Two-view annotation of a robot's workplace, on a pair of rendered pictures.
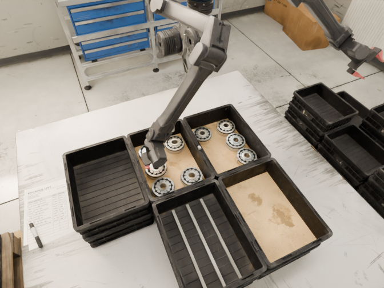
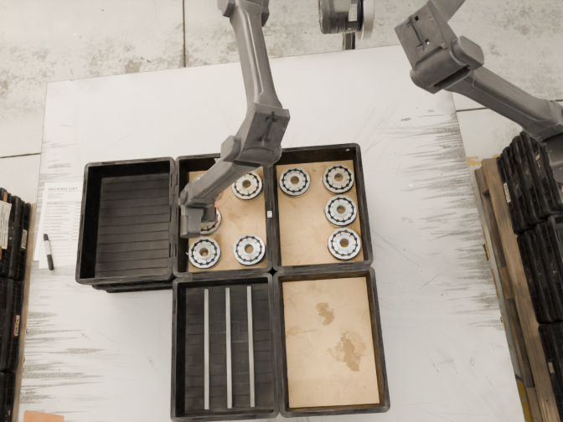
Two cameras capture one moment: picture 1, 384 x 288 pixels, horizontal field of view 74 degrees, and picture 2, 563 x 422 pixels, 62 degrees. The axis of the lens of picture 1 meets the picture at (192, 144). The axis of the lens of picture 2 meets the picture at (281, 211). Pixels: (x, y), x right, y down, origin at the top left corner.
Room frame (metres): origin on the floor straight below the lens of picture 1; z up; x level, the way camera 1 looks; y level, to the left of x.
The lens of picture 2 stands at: (0.38, -0.31, 2.30)
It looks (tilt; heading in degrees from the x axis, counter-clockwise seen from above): 72 degrees down; 33
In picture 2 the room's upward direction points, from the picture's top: 11 degrees counter-clockwise
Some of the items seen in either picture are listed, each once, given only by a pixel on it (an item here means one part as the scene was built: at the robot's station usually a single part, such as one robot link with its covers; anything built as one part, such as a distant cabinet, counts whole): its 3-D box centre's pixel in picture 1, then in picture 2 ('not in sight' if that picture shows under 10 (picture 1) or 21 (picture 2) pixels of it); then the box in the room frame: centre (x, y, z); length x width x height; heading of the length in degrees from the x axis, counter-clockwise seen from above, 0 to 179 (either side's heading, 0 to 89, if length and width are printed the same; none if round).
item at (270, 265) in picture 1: (271, 205); (328, 338); (0.47, -0.33, 0.92); 0.40 x 0.30 x 0.02; 25
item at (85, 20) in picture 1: (113, 29); not in sight; (2.49, 0.83, 0.60); 0.72 x 0.03 x 0.56; 117
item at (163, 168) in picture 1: (156, 167); (205, 218); (0.67, 0.17, 0.86); 0.10 x 0.10 x 0.01
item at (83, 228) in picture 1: (103, 178); (127, 218); (0.57, 0.38, 0.92); 0.40 x 0.30 x 0.02; 25
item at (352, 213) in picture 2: (235, 140); (341, 209); (0.86, -0.23, 0.86); 0.10 x 0.10 x 0.01
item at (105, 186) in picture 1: (106, 183); (133, 223); (0.57, 0.38, 0.87); 0.40 x 0.30 x 0.11; 25
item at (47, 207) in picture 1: (47, 210); (67, 222); (0.51, 0.69, 0.70); 0.33 x 0.23 x 0.01; 27
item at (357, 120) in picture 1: (342, 116); not in sight; (1.68, -1.37, 0.26); 0.40 x 0.30 x 0.23; 27
